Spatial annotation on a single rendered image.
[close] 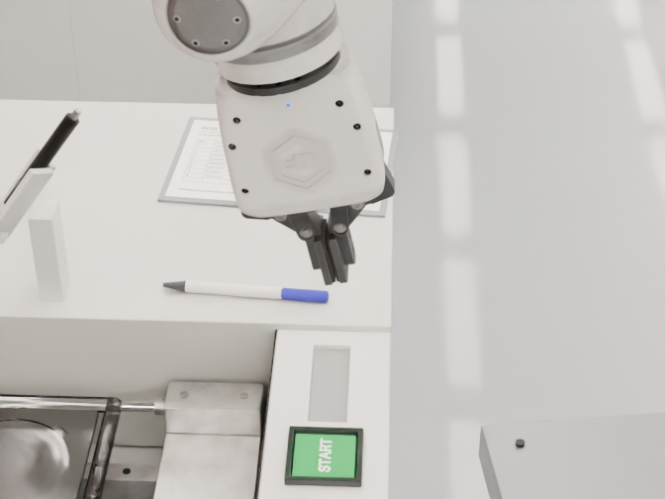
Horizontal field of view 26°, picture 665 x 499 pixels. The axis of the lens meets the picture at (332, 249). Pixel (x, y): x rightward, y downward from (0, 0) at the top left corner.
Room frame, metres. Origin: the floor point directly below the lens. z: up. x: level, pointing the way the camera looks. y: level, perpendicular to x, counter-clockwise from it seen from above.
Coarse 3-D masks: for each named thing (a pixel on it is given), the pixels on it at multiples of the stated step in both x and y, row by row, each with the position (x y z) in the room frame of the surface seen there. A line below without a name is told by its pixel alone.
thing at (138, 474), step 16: (112, 464) 0.87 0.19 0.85; (128, 464) 0.87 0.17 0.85; (144, 464) 0.87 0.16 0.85; (112, 480) 0.85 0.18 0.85; (128, 480) 0.85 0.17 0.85; (144, 480) 0.85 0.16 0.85; (80, 496) 0.85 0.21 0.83; (112, 496) 0.85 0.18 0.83; (128, 496) 0.85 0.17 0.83; (144, 496) 0.85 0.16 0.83
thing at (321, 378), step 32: (288, 352) 0.88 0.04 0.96; (320, 352) 0.89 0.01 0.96; (352, 352) 0.88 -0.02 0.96; (384, 352) 0.88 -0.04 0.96; (288, 384) 0.85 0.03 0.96; (320, 384) 0.85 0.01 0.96; (352, 384) 0.85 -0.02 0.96; (384, 384) 0.85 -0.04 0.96; (288, 416) 0.81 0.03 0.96; (320, 416) 0.81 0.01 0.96; (352, 416) 0.81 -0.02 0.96; (384, 416) 0.81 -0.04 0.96; (384, 448) 0.78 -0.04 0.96; (384, 480) 0.74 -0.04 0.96
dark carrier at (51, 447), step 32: (0, 416) 0.87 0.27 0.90; (32, 416) 0.87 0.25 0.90; (64, 416) 0.87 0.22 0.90; (96, 416) 0.88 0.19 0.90; (0, 448) 0.84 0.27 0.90; (32, 448) 0.84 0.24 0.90; (64, 448) 0.84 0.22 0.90; (0, 480) 0.80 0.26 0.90; (32, 480) 0.80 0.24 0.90; (64, 480) 0.80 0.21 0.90
